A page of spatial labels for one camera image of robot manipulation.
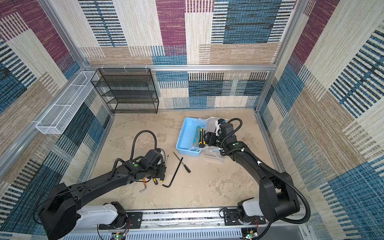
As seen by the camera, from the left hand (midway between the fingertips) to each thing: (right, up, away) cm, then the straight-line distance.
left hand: (165, 169), depth 83 cm
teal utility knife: (+18, +16, +11) cm, 26 cm away
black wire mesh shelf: (-32, +49, +26) cm, 64 cm away
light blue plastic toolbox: (+10, +14, +17) cm, 24 cm away
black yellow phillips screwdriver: (-2, -7, +1) cm, 8 cm away
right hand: (+24, +16, +4) cm, 29 cm away
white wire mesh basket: (-48, +27, -13) cm, 57 cm away
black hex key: (+4, -4, +6) cm, 8 cm away
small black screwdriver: (+12, -2, +6) cm, 13 cm away
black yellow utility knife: (+21, +13, +8) cm, 26 cm away
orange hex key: (-12, -9, +2) cm, 15 cm away
